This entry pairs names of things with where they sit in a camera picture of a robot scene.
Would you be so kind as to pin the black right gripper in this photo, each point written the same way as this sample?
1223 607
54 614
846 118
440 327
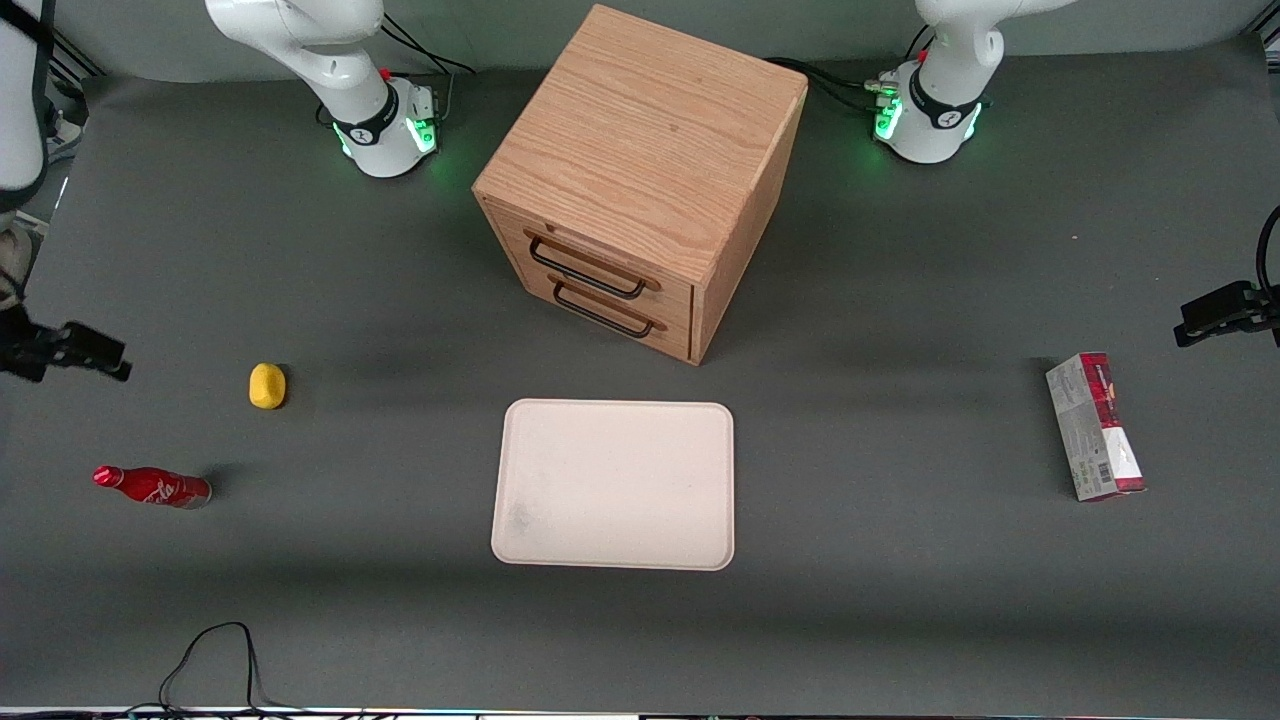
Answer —
28 347

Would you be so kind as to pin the cream rectangular tray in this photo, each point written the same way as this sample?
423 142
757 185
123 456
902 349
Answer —
614 485

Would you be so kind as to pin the wooden drawer cabinet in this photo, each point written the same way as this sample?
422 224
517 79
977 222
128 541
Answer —
640 170

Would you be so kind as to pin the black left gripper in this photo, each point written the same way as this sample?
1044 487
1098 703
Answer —
1236 304

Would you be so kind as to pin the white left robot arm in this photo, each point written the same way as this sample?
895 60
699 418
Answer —
942 110

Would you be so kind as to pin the red and grey carton box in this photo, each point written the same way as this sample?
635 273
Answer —
1095 425

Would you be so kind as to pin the yellow lemon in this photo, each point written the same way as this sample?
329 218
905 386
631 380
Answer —
267 386

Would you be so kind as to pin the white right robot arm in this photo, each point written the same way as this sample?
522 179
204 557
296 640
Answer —
372 112

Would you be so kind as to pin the red coke bottle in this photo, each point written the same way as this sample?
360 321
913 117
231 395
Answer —
155 487

